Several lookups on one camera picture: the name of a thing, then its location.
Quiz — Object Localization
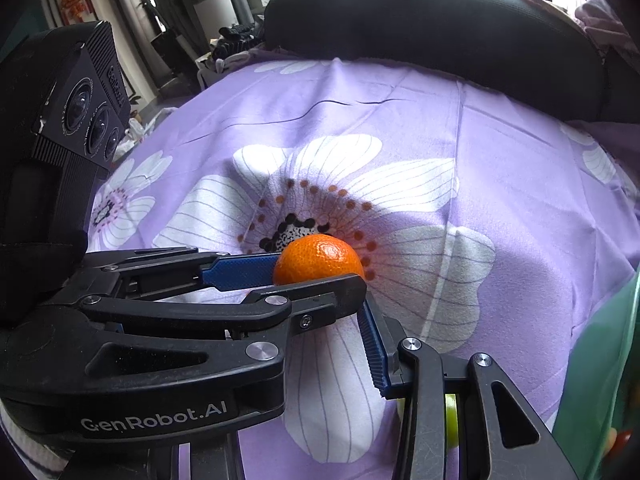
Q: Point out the black clutter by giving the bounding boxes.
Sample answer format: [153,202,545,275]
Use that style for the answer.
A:
[211,21,267,62]

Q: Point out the pinkish crumpled cloth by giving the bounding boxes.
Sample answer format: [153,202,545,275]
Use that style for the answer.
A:
[575,0,632,63]

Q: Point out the red wall decoration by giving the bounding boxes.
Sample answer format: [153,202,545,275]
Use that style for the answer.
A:
[59,0,94,27]

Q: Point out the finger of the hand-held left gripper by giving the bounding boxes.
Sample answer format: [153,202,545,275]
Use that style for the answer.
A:
[84,248,282,302]
[74,274,369,392]

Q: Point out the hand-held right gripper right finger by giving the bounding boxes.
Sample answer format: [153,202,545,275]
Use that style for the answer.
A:
[356,302,567,480]

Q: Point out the green plastic basin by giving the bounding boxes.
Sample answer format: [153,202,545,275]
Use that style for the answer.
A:
[562,267,640,480]

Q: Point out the dark sofa cushion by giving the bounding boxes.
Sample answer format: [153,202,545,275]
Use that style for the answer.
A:
[263,0,608,123]

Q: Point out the white box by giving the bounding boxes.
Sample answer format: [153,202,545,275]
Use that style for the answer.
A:
[194,0,236,43]

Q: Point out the orange tangerine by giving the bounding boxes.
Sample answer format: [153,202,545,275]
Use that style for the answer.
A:
[273,233,366,286]

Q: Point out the white plastic bag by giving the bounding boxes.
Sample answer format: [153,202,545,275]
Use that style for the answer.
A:
[124,109,168,147]

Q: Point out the black cabinet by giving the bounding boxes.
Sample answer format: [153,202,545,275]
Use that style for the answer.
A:
[150,30,201,83]

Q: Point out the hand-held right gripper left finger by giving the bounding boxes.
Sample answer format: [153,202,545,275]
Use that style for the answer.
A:
[147,435,247,480]

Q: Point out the purple floral bedsheet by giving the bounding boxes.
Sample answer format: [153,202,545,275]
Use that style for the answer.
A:
[0,57,640,480]

